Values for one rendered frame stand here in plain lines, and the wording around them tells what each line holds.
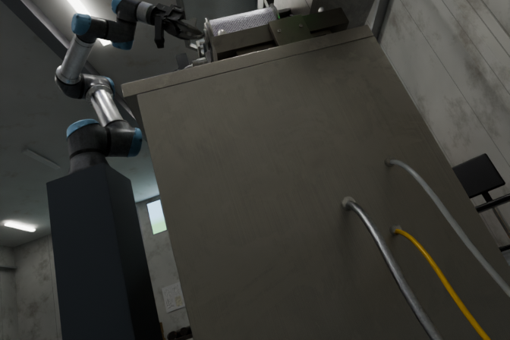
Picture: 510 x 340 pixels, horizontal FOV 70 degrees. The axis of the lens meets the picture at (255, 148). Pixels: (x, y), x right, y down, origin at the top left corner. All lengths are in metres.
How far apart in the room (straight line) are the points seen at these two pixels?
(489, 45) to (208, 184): 4.07
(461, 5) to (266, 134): 4.15
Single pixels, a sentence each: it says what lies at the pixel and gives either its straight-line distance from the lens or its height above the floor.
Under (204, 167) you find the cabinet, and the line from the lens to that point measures 0.80.
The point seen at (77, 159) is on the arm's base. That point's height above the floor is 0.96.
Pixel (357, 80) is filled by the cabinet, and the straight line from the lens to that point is 0.95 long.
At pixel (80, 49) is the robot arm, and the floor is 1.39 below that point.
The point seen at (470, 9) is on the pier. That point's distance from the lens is 4.83.
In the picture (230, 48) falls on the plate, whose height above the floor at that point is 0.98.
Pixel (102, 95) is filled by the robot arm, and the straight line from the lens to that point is 1.73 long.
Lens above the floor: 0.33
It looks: 23 degrees up
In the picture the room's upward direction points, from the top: 20 degrees counter-clockwise
